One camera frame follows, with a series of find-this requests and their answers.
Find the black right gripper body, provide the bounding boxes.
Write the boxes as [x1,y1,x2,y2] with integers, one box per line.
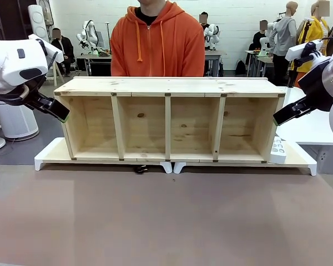
[297,66,333,112]

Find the background person dark clothes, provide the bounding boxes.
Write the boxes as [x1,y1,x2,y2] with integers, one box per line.
[198,11,212,32]

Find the tall white air conditioner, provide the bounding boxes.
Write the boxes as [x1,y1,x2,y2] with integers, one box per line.
[27,4,51,43]

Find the seated person black jacket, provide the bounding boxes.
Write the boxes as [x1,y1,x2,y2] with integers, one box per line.
[50,27,76,78]

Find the white side table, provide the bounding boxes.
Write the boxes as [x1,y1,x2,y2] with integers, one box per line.
[282,85,333,147]

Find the white power strip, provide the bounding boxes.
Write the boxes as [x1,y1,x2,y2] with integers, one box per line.
[268,136,288,165]

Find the mannequin in grey hoodie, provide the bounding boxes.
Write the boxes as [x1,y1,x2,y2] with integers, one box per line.
[269,1,299,86]

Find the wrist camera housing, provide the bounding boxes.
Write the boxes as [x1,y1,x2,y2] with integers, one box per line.
[27,34,65,64]
[285,38,332,64]

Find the white cylindrical air purifier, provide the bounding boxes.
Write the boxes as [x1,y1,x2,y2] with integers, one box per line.
[0,98,40,140]

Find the person in orange hoodie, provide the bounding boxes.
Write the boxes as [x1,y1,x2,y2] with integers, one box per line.
[110,0,206,78]

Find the four-compartment wooden shelf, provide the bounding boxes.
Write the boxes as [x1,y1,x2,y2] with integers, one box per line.
[53,76,286,163]

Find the grey background table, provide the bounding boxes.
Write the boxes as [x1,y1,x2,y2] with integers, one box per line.
[204,49,229,78]
[76,52,113,77]

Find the right wrist camera housing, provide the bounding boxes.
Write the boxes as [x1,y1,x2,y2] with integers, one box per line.
[285,38,332,64]

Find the left wrist camera housing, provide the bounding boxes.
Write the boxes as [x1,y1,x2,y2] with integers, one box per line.
[27,34,65,64]

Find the seated person black clothes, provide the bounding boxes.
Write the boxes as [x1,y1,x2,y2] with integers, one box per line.
[252,19,273,52]

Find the mannequin in yellow jacket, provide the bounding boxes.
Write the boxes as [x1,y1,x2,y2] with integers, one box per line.
[290,0,331,84]

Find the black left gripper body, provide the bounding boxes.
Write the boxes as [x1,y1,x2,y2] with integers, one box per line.
[24,76,53,112]

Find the wooden stool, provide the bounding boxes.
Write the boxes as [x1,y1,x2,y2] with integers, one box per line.
[45,59,66,87]

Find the black backpack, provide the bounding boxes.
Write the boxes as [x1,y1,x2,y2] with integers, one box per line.
[235,59,248,76]

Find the white-legged wooden riser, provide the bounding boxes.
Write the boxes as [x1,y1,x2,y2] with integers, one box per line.
[34,137,173,175]
[173,140,318,177]

